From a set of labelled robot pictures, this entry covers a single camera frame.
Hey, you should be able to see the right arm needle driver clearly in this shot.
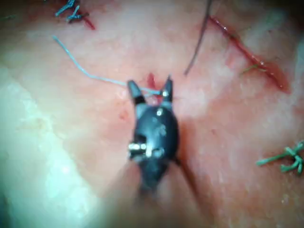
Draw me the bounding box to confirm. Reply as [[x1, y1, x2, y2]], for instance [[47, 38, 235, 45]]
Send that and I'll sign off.
[[129, 103, 180, 165]]

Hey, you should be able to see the right arm needle driver jaw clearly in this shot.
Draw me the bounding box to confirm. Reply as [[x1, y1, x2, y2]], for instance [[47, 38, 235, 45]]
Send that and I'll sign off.
[[160, 75, 174, 109], [127, 80, 146, 106]]

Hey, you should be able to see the blue thread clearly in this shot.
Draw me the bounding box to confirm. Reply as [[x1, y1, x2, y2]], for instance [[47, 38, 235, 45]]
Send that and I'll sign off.
[[52, 35, 162, 95]]

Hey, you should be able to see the curved needle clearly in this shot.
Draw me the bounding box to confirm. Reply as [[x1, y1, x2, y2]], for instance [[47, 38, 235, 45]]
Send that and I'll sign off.
[[184, 0, 213, 76]]

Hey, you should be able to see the tissue pad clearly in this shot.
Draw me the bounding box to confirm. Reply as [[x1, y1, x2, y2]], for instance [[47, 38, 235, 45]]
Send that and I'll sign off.
[[0, 0, 304, 228]]

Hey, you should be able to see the blue stitching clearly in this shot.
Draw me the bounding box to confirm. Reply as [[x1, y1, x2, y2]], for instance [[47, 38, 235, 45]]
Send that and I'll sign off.
[[256, 140, 304, 174], [55, 0, 96, 30]]

